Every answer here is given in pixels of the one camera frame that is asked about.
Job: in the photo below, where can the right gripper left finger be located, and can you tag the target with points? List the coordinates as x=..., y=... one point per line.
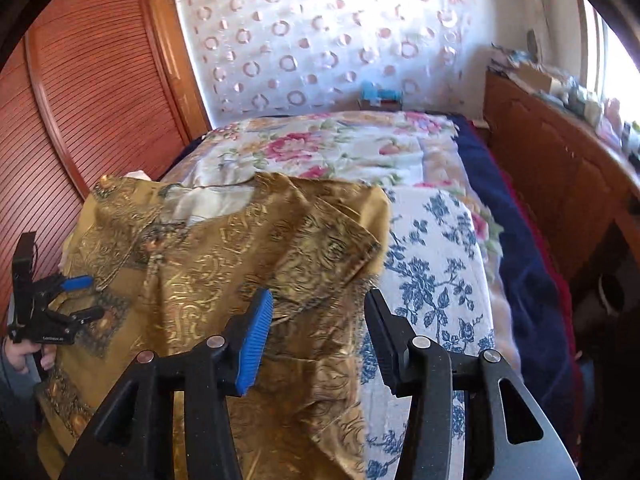
x=130, y=434

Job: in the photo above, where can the navy blue blanket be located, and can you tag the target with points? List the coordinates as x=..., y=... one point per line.
x=530, y=309

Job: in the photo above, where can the floral pink quilt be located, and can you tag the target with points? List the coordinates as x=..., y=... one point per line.
x=384, y=149

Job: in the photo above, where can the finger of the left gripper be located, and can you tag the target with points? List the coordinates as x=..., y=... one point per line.
x=72, y=322
x=75, y=283

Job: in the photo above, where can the wooden sideboard cabinet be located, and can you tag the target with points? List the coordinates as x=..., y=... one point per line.
x=583, y=196

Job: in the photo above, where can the wooden louvered wardrobe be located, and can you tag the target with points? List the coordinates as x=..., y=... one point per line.
x=85, y=92

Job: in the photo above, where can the golden patterned garment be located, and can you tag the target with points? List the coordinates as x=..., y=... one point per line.
x=173, y=264

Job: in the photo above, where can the box with blue cloth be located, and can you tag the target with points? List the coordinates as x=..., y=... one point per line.
x=373, y=97

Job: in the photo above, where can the cardboard box on cabinet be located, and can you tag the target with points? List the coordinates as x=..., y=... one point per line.
x=533, y=80

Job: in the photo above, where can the bright window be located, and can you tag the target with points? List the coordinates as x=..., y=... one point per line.
x=607, y=69

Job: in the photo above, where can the person's left hand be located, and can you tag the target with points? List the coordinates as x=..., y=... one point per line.
x=17, y=354

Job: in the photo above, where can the sheer circle-pattern curtain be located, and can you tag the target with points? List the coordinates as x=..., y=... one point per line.
x=290, y=57

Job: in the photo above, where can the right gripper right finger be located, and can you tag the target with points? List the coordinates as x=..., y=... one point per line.
x=507, y=434

